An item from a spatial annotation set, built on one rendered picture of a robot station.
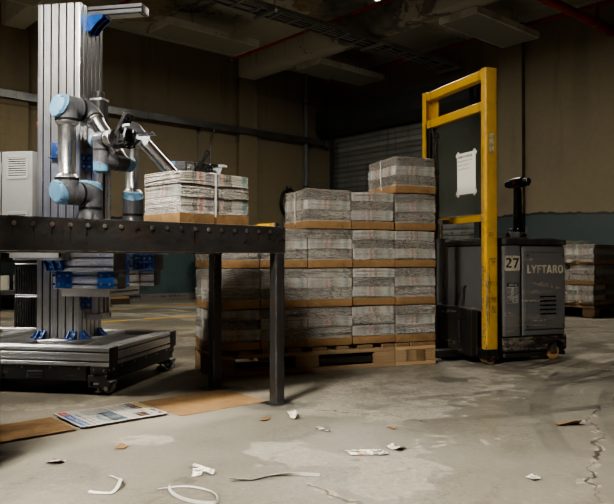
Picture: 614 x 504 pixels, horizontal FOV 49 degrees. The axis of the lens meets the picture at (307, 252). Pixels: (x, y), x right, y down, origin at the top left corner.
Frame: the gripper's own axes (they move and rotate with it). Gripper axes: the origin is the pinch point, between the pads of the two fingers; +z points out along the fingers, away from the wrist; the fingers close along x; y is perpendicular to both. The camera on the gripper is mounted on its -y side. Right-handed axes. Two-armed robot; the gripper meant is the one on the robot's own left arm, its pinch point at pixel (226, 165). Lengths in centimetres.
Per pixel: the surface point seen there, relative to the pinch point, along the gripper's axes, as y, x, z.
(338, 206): 22, 38, 62
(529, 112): -97, -484, 521
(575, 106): -103, -421, 553
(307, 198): 17, 41, 42
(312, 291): 71, 47, 46
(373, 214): 26, 37, 85
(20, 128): -42, -598, -199
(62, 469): 96, 212, -79
